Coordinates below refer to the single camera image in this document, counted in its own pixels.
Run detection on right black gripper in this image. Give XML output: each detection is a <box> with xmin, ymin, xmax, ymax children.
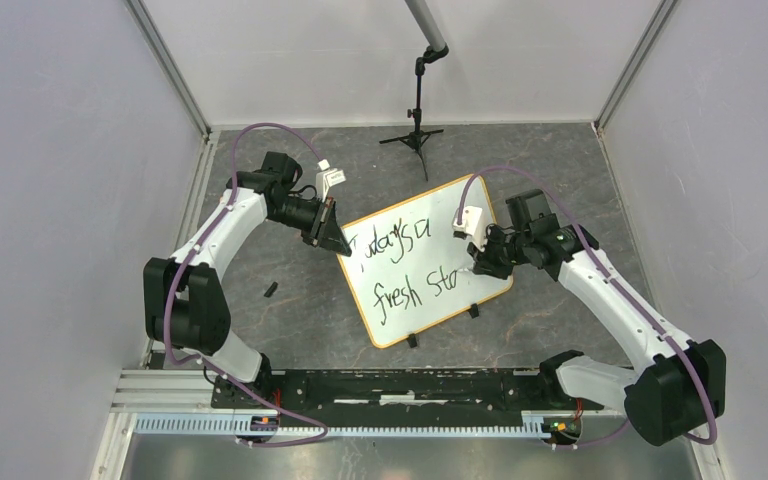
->
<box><xmin>467</xmin><ymin>222</ymin><xmax>531</xmax><ymax>280</ymax></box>

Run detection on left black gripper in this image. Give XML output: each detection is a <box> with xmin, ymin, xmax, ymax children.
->
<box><xmin>269</xmin><ymin>195</ymin><xmax>351</xmax><ymax>257</ymax></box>

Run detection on black marker cap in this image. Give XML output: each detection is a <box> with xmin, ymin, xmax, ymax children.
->
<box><xmin>264</xmin><ymin>282</ymin><xmax>279</xmax><ymax>298</ymax></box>

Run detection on yellow framed whiteboard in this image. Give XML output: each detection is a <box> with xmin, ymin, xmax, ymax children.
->
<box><xmin>338</xmin><ymin>176</ymin><xmax>513</xmax><ymax>349</ymax></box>

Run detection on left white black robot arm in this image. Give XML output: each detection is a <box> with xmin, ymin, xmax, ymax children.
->
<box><xmin>143</xmin><ymin>151</ymin><xmax>352</xmax><ymax>408</ymax></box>

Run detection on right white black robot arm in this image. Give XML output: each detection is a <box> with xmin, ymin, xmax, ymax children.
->
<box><xmin>453</xmin><ymin>189</ymin><xmax>726</xmax><ymax>446</ymax></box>

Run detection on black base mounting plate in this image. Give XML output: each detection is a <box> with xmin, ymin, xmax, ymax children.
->
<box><xmin>211</xmin><ymin>367</ymin><xmax>605</xmax><ymax>429</ymax></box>

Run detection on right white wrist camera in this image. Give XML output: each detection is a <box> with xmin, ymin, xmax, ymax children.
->
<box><xmin>452</xmin><ymin>206</ymin><xmax>492</xmax><ymax>252</ymax></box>

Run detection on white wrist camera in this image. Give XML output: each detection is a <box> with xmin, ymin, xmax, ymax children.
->
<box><xmin>315</xmin><ymin>159</ymin><xmax>346</xmax><ymax>201</ymax></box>
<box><xmin>452</xmin><ymin>206</ymin><xmax>492</xmax><ymax>252</ymax></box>

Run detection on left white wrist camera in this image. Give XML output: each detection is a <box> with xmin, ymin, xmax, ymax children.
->
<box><xmin>315</xmin><ymin>159</ymin><xmax>346</xmax><ymax>201</ymax></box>

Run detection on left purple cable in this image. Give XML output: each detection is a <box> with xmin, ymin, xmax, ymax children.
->
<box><xmin>161</xmin><ymin>123</ymin><xmax>332</xmax><ymax>449</ymax></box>

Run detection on purple cable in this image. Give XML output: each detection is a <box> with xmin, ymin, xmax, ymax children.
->
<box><xmin>161</xmin><ymin>123</ymin><xmax>332</xmax><ymax>449</ymax></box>
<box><xmin>455</xmin><ymin>165</ymin><xmax>721</xmax><ymax>450</ymax></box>

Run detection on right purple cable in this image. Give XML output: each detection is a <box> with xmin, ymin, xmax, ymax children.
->
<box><xmin>455</xmin><ymin>165</ymin><xmax>721</xmax><ymax>450</ymax></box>

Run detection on black tripod camera stand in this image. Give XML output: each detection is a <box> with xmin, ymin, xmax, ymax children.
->
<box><xmin>379</xmin><ymin>44</ymin><xmax>449</xmax><ymax>181</ymax></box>

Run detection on slotted aluminium cable rail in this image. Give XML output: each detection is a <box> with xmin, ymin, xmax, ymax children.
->
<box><xmin>133</xmin><ymin>412</ymin><xmax>581</xmax><ymax>441</ymax></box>

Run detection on grey camera boom pole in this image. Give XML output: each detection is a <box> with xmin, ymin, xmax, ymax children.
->
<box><xmin>405</xmin><ymin>0</ymin><xmax>447</xmax><ymax>52</ymax></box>

